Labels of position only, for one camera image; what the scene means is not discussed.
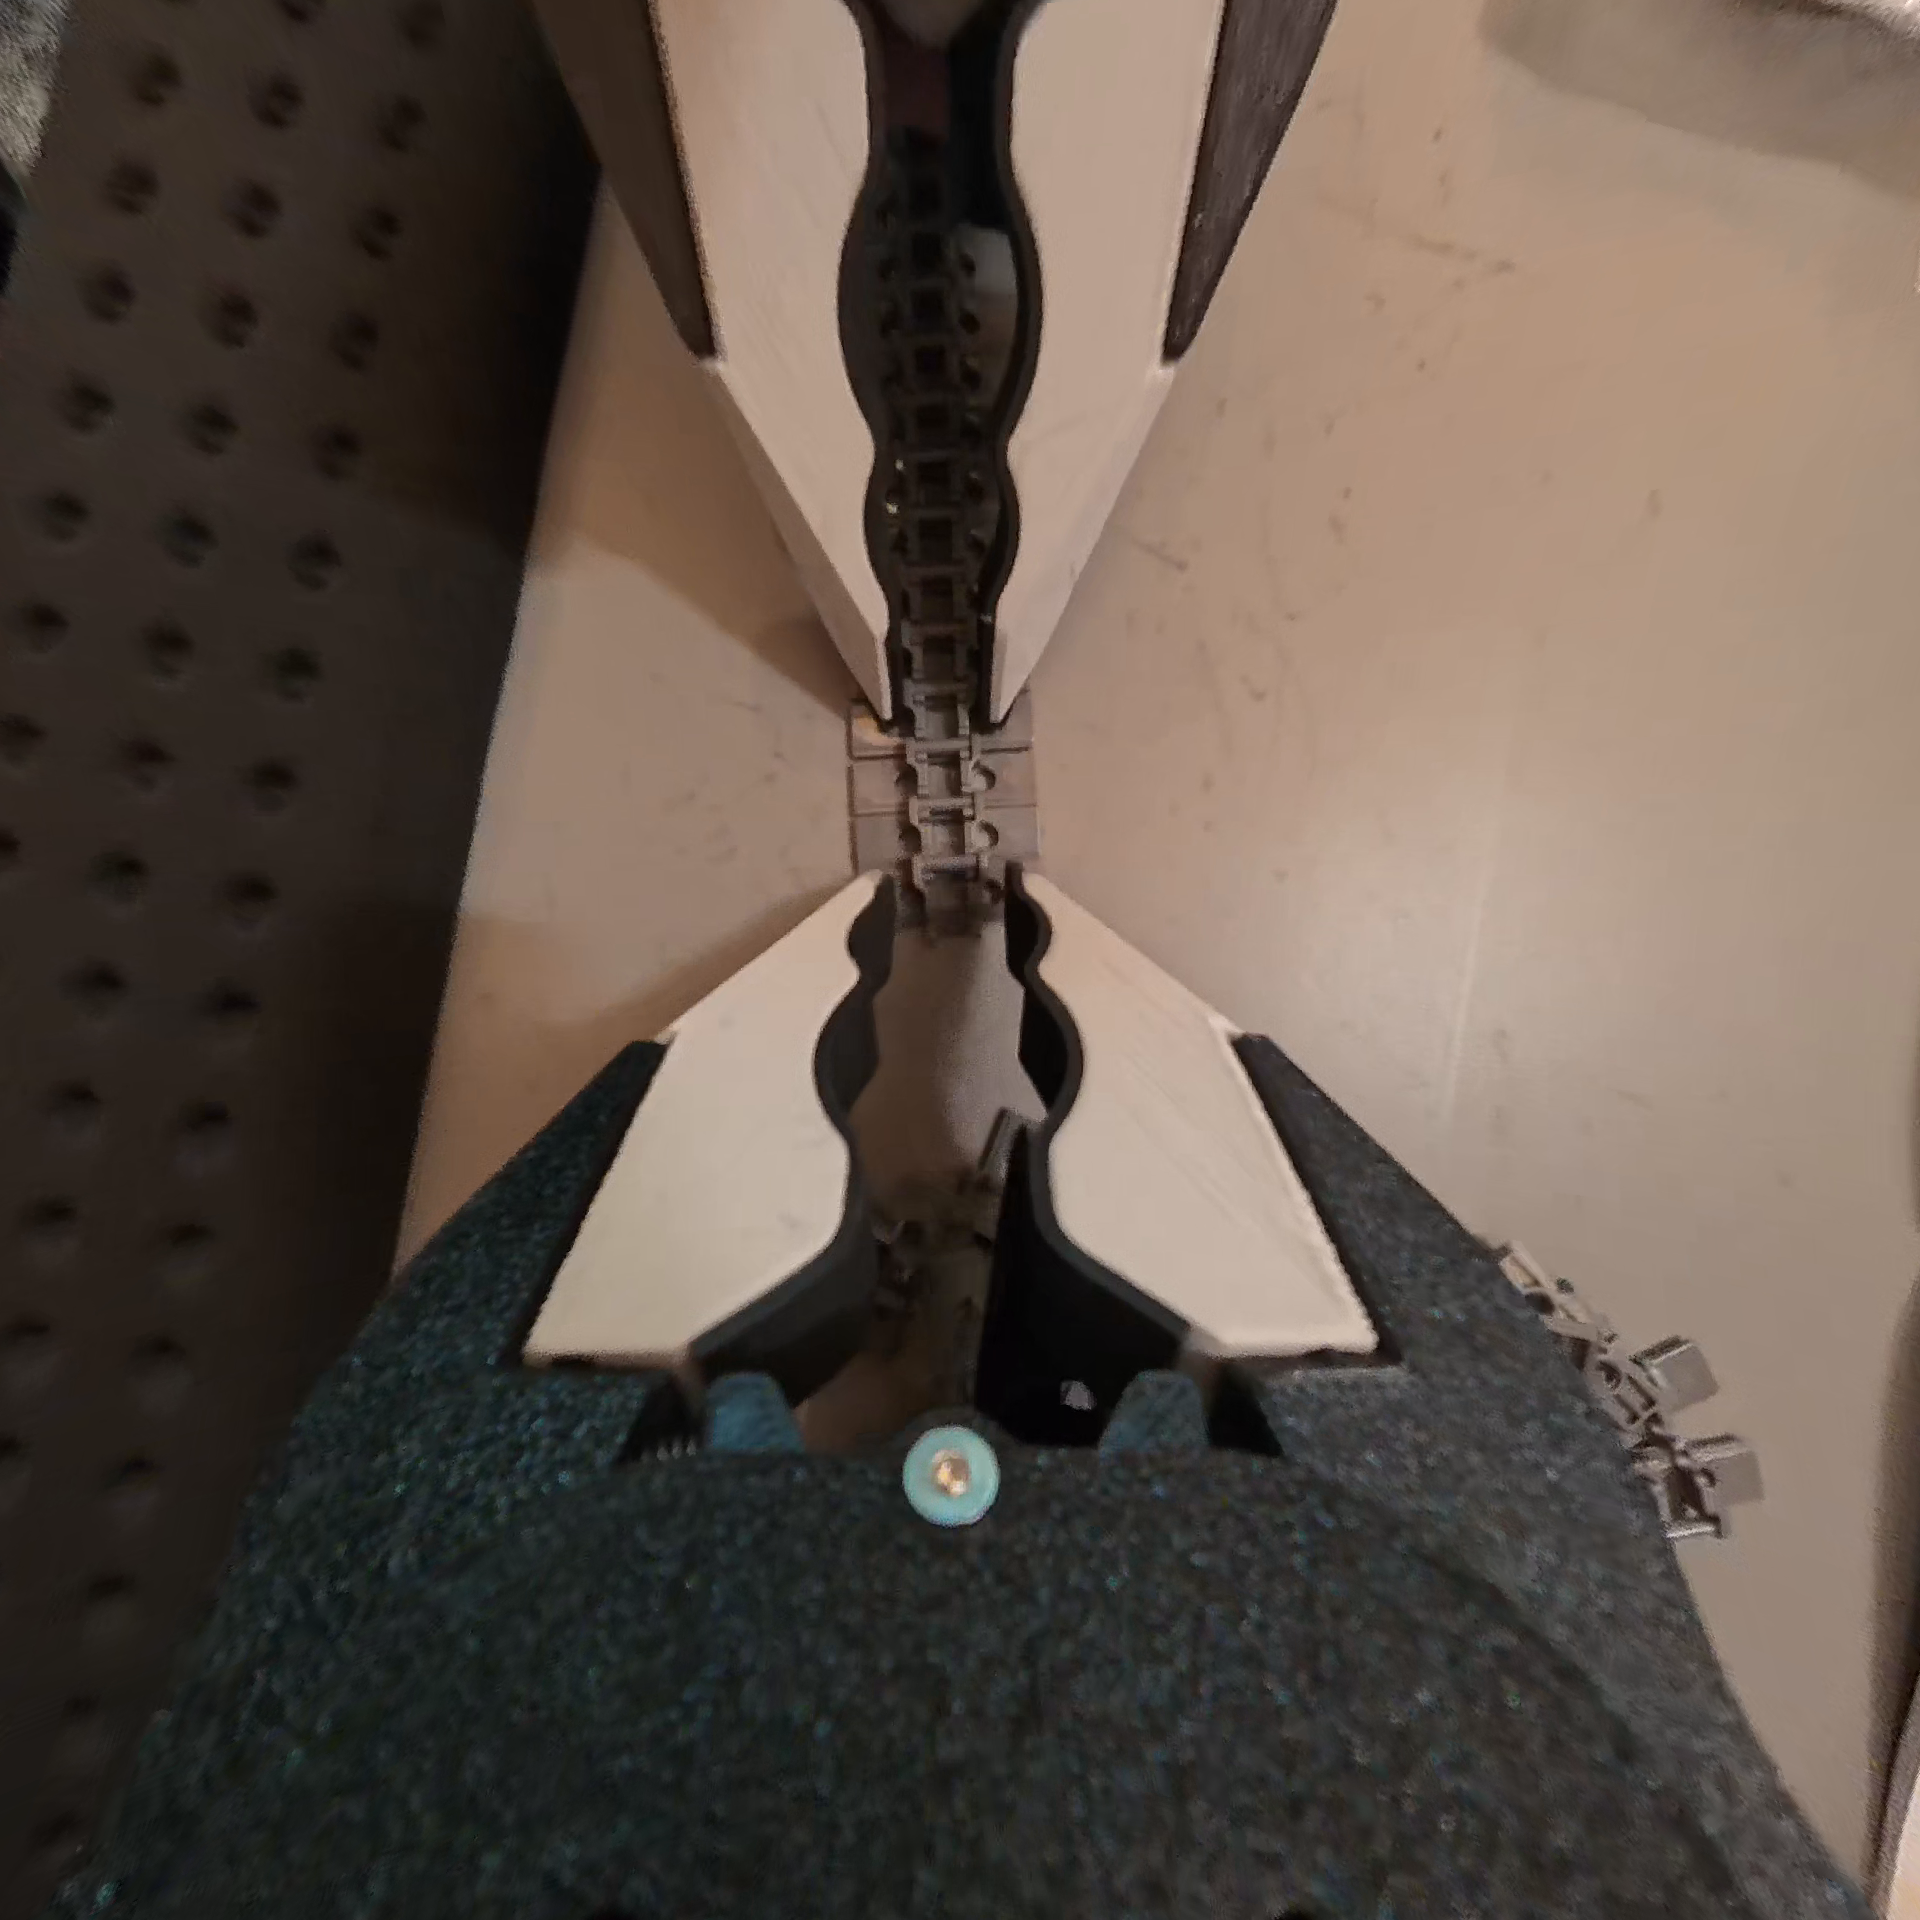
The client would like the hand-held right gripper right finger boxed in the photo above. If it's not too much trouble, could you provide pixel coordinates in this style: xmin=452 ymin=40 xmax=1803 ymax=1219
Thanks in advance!
xmin=1008 ymin=870 xmax=1383 ymax=1361

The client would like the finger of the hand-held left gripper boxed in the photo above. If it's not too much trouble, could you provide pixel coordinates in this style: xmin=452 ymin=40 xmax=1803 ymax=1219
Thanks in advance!
xmin=651 ymin=0 xmax=903 ymax=714
xmin=983 ymin=0 xmax=1216 ymax=707

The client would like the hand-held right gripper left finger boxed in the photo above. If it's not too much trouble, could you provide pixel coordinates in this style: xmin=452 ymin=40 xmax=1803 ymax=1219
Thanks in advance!
xmin=528 ymin=873 xmax=890 ymax=1374

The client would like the grey toy track chain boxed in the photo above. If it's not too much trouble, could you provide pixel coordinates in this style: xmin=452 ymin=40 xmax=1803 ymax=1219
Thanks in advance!
xmin=849 ymin=120 xmax=1046 ymax=939

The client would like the pile of grey track links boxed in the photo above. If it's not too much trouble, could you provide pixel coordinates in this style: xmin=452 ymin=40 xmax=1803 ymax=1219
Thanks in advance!
xmin=1500 ymin=1236 xmax=1759 ymax=1562

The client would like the grey desk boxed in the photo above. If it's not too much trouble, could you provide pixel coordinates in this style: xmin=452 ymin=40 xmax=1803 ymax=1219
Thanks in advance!
xmin=392 ymin=0 xmax=1920 ymax=1920

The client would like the black perforated pad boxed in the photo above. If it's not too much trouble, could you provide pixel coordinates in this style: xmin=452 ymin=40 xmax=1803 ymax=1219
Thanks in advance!
xmin=0 ymin=0 xmax=601 ymax=1920

